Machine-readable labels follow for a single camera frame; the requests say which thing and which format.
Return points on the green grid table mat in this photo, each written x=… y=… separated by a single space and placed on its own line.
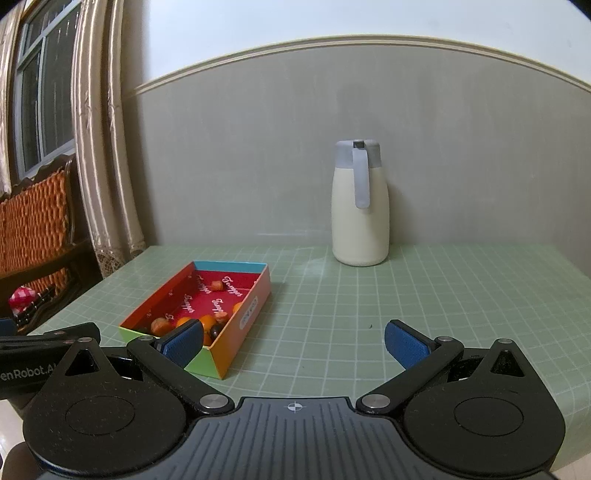
x=323 y=300

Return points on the cream thermos jug grey lid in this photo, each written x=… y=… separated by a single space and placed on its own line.
x=360 y=221

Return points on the red checkered cloth bundle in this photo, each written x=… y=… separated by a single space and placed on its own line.
x=23 y=299

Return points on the beige satin curtain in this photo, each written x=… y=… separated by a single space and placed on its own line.
x=111 y=184
x=7 y=115

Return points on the wooden chair orange woven back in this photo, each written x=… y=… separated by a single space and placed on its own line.
x=32 y=221

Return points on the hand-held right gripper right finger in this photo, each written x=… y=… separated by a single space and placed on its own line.
x=406 y=345

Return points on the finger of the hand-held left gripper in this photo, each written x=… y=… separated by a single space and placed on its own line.
x=4 y=326
x=41 y=339

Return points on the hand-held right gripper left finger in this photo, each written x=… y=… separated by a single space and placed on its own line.
x=184 y=345

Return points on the small mandarin orange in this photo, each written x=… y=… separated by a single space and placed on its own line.
x=207 y=321
x=238 y=308
x=183 y=319

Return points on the orange carrot piece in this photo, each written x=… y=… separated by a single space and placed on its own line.
x=159 y=326
x=221 y=317
x=217 y=286

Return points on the window with metal frame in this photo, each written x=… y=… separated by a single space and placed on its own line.
x=55 y=92

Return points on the colourful cardboard box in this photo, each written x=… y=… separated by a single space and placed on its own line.
x=224 y=355

